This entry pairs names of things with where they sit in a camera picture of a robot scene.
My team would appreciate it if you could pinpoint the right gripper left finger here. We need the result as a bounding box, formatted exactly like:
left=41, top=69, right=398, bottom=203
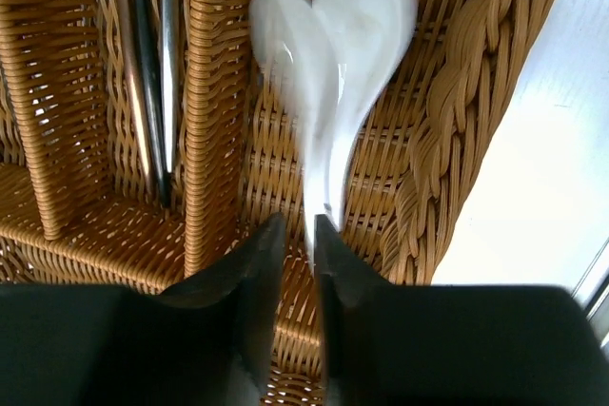
left=1, top=214, right=285, bottom=405

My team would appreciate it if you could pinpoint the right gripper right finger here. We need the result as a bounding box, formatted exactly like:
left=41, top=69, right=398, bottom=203
left=315, top=215, right=604, bottom=405

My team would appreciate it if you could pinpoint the white ceramic spoon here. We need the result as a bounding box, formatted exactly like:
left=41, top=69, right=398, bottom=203
left=249, top=0, right=340, bottom=269
left=312, top=0, right=418, bottom=230

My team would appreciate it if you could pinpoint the copper table knife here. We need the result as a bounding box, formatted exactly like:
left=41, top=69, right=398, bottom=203
left=115, top=0, right=155, bottom=195

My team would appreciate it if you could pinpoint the silver table knife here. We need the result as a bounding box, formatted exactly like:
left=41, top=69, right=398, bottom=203
left=161, top=0, right=179, bottom=173

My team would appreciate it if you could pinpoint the brown wicker cutlery tray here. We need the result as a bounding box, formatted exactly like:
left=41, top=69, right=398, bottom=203
left=1, top=0, right=554, bottom=405

